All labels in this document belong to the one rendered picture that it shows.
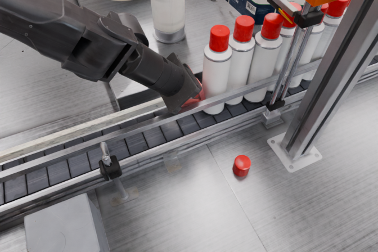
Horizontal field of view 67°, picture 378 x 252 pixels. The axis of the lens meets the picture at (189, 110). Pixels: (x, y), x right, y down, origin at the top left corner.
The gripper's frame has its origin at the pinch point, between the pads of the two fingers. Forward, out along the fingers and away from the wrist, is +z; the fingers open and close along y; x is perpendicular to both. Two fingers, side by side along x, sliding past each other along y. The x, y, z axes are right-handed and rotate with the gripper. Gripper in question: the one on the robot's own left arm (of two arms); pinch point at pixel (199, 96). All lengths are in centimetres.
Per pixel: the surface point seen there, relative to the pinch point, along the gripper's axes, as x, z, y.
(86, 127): 19.2, -12.3, 3.9
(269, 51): -15.8, 0.5, -2.8
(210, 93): -2.3, -0.2, -1.3
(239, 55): -11.4, -2.4, -1.1
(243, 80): -8.6, 4.0, -1.5
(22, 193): 32.1, -18.7, -2.9
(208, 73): -5.2, -4.3, -0.7
